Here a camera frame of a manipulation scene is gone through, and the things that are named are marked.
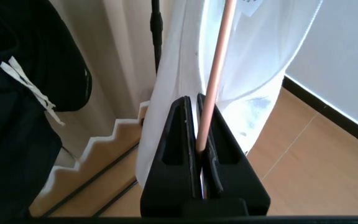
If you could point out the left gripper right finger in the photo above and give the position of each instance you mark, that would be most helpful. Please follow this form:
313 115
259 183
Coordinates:
238 186

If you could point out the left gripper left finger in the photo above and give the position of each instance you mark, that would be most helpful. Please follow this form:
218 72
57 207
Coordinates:
166 186

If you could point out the pink clothes hanger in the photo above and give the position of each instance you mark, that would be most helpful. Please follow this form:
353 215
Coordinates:
217 62

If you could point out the white printed T-shirt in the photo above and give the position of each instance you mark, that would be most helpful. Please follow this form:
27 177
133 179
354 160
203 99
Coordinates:
259 62

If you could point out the black shorts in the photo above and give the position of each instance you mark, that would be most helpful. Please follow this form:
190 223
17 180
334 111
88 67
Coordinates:
17 149

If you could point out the black clothes rack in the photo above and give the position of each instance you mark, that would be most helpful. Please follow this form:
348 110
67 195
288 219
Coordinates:
156 31

